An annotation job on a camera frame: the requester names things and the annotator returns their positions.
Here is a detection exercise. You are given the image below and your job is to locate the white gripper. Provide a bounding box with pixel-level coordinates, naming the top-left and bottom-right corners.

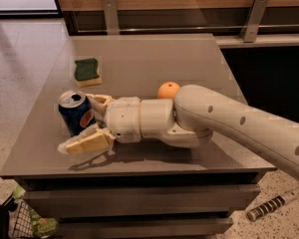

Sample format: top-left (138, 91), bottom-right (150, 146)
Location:
top-left (58, 94), bottom-right (142, 155)

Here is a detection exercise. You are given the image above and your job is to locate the blue pepsi can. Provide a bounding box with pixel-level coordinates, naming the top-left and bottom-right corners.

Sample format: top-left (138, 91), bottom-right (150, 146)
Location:
top-left (58, 90), bottom-right (96, 136)

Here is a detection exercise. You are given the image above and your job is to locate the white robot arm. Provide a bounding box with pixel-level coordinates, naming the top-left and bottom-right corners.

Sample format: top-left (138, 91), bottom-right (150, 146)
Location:
top-left (58, 85), bottom-right (299, 181)

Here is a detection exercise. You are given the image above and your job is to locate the green yellow sponge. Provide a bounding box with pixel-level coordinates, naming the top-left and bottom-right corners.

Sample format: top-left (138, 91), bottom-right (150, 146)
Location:
top-left (74, 58), bottom-right (102, 88)

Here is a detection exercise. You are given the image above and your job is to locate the orange fruit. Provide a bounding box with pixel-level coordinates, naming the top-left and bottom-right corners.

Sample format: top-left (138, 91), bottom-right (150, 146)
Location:
top-left (157, 82), bottom-right (180, 99)

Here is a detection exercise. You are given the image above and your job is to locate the grey drawer cabinet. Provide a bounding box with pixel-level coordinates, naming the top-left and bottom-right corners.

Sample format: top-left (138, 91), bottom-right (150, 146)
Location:
top-left (1, 34), bottom-right (271, 239)

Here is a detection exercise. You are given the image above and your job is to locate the green snack bag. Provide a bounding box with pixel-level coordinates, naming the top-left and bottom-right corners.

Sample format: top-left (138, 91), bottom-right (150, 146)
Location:
top-left (12, 186), bottom-right (59, 239)

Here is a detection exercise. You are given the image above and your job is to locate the black bag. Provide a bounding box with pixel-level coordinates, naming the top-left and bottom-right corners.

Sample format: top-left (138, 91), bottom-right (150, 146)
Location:
top-left (0, 196), bottom-right (15, 239)

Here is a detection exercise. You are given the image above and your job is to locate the left metal bracket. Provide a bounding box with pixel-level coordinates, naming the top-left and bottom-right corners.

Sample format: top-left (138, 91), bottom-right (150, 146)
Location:
top-left (102, 0), bottom-right (120, 35)

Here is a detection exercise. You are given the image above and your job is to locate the metal bracket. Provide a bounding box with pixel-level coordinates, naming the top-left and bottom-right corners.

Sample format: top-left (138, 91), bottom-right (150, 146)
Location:
top-left (102, 0), bottom-right (120, 35)
top-left (240, 0), bottom-right (269, 43)

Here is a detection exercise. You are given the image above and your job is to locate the right metal bracket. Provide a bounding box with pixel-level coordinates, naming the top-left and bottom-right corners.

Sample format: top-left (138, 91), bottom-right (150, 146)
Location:
top-left (240, 0), bottom-right (269, 43)

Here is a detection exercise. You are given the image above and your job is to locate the striped handle tool on floor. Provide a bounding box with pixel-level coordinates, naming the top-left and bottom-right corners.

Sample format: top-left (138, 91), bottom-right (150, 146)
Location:
top-left (246, 190), bottom-right (299, 222)

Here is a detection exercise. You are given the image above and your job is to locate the metal rail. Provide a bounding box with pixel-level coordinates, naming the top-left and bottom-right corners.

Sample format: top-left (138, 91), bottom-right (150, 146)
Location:
top-left (77, 23), bottom-right (299, 34)

